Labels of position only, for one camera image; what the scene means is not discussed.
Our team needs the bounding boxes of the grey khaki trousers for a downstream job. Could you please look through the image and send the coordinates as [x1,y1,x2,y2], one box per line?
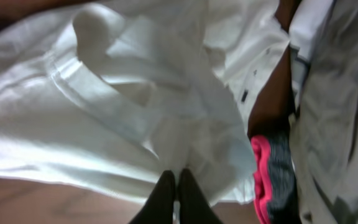
[290,0,358,223]

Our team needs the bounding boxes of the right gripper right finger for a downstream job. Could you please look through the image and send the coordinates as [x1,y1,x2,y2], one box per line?
[178,169,222,224]

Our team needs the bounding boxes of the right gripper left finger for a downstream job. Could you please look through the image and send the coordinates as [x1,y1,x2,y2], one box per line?
[129,170,176,224]

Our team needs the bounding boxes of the navy red shorts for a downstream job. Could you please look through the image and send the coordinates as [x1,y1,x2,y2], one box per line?
[251,132,301,224]

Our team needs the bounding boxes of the white t-shirt with black tag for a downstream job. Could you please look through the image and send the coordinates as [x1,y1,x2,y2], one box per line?
[0,0,289,203]

